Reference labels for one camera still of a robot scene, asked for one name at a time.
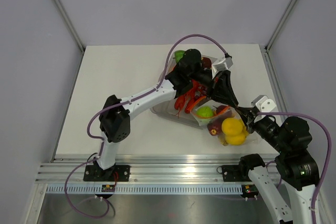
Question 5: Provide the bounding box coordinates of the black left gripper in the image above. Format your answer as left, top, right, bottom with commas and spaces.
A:
189, 67, 238, 108

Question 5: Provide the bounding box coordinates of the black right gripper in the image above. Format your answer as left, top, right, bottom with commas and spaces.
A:
236, 105, 289, 153

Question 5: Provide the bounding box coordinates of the yellow lemon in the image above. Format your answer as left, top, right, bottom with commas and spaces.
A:
222, 118, 243, 136

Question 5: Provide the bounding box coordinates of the clear zip bag orange zipper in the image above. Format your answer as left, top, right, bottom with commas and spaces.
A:
188, 97, 259, 146

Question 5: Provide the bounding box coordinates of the light green wrinkled fruit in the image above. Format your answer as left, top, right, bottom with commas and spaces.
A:
196, 106, 214, 118

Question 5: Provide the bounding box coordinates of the dark red round fruit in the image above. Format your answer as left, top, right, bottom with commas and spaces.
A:
207, 120, 223, 136

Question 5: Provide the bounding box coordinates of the red apple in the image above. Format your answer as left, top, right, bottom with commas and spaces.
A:
215, 105, 234, 119

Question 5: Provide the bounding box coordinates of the yellow banana bunch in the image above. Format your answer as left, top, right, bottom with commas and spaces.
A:
218, 138, 228, 146

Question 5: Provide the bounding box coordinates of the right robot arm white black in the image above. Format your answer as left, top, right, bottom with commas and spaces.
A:
218, 107, 325, 223

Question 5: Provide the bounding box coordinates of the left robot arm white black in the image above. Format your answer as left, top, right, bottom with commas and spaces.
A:
84, 49, 238, 182

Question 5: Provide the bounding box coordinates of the clear plastic food bin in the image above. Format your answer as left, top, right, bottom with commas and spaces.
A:
150, 52, 229, 130

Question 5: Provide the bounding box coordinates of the red crayfish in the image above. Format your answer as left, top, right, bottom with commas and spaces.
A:
174, 81, 207, 118

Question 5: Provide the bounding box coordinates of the dark red fruit at edge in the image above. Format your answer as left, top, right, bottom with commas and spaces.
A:
202, 57, 212, 69

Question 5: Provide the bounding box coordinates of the green bell pepper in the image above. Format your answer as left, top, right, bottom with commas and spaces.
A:
174, 50, 185, 64

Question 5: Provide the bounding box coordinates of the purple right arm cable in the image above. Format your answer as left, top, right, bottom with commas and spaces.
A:
257, 111, 332, 224

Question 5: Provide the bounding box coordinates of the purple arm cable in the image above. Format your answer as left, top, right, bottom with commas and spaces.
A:
64, 34, 229, 219
257, 111, 332, 224

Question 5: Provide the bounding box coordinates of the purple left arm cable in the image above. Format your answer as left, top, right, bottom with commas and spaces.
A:
64, 34, 229, 219

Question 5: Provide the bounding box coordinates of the right aluminium frame post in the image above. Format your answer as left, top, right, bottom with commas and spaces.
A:
265, 0, 299, 53

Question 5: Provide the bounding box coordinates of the aluminium frame post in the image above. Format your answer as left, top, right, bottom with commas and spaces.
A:
265, 0, 299, 53
51, 0, 86, 56

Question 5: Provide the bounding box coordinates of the aluminium mounting rail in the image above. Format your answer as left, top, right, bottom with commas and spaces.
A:
35, 155, 322, 184

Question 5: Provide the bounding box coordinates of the white slotted cable duct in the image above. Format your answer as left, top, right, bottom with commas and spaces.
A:
46, 184, 243, 195

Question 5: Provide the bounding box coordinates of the left aluminium frame post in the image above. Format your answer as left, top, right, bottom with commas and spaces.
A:
51, 0, 86, 56

